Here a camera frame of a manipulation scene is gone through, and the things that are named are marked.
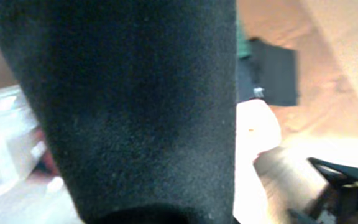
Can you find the dark navy folded garment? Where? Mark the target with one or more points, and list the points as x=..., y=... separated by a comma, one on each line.
x=245, y=80

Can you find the black folded garment with tag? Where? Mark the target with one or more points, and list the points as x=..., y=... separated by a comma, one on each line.
x=275, y=72

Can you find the clear plastic storage bin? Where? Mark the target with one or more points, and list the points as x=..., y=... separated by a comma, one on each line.
x=31, y=189

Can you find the green folded garment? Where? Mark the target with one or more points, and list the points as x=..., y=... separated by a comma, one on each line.
x=243, y=46

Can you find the large black garment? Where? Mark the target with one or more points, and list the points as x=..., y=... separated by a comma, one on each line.
x=137, y=101

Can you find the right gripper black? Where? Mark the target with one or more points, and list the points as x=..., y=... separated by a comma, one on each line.
x=338, y=203

